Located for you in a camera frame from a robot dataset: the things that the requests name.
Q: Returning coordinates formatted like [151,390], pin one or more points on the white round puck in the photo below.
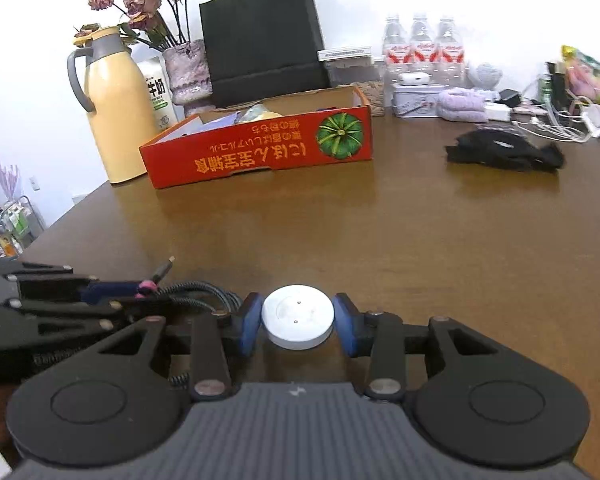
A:
[298,316]

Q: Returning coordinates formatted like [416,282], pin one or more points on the pink textured vase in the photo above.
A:
[187,75]

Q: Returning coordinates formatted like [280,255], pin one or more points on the colourful snack bag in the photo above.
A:
[587,72]

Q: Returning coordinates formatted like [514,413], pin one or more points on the black charger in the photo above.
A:
[510,96]

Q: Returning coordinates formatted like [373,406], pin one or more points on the dark patterned card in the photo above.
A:
[527,110]

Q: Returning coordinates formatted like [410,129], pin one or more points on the black paper bag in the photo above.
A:
[265,40]

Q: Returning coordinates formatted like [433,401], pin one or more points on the metal storage rack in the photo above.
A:
[10,230]

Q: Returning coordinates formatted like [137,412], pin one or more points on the yellow thermos jug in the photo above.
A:
[115,110]

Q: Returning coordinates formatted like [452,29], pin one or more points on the purple fluffy cloth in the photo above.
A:
[462,105]

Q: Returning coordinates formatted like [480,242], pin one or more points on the dried rose bouquet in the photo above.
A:
[142,5]

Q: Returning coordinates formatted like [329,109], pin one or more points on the white earbuds case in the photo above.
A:
[413,79]

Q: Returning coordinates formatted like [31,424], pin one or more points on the yellow white plush toy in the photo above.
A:
[257,112]

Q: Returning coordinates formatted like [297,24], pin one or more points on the black stand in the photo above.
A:
[557,82]

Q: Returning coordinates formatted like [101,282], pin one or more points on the white round speaker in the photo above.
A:
[486,76]

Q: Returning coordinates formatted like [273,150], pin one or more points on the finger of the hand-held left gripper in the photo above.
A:
[115,291]
[55,316]

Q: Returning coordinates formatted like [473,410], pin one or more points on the large white charger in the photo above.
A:
[599,119]

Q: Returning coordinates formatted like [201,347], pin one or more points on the red cardboard box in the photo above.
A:
[260,152]

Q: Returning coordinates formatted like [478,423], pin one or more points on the black cloth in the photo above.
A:
[505,152]

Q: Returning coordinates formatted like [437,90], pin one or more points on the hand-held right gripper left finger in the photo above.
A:
[250,322]

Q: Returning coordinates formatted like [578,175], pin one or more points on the purple cloth pouch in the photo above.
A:
[222,124]

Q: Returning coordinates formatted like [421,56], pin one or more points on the white milk carton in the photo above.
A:
[157,95]

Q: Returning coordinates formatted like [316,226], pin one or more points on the small white charger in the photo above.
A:
[497,111]

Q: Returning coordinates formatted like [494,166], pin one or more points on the clear snack container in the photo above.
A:
[357,82]

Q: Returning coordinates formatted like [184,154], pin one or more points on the white wall socket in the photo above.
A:
[35,183]

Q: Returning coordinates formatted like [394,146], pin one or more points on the pink dried grass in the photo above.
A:
[7,175]

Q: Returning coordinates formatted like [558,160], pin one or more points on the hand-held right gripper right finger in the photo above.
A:
[346,325]

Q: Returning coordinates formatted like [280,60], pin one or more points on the white tin box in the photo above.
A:
[415,101]

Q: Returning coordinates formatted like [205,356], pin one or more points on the white flat box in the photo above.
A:
[345,53]

